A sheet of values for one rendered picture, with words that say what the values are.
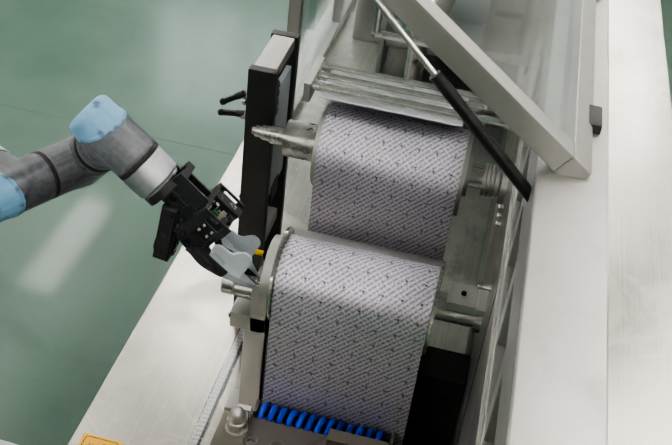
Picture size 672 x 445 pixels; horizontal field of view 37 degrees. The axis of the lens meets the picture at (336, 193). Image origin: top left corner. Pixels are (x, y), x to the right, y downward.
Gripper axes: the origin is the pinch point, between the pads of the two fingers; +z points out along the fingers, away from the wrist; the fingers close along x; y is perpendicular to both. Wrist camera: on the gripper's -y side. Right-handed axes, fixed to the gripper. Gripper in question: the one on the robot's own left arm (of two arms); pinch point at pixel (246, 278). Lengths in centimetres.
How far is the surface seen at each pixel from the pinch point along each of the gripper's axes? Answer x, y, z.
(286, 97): 40.8, 3.4, -9.9
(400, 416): -4.3, 4.7, 32.0
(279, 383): -4.4, -7.4, 16.3
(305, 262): -1.1, 10.8, 2.7
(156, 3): 328, -183, -28
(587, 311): -41, 59, 7
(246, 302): 5.9, -8.7, 5.6
